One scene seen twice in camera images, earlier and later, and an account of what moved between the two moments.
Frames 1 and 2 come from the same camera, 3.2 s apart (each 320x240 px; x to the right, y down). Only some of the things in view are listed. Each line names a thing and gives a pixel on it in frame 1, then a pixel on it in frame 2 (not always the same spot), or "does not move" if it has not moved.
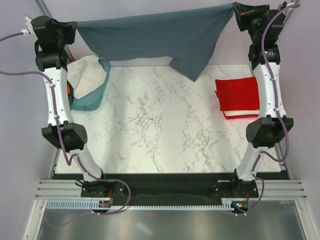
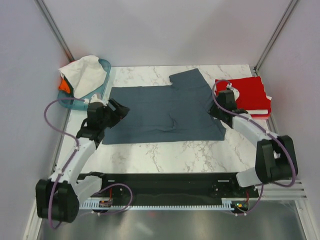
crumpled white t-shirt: [85, 74] does not move
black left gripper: [69, 29] to [120, 111]
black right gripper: [245, 12] to [212, 111]
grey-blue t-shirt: [188, 37] to [179, 112]
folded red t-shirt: [237, 94] does not move
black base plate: [169, 190] does not move
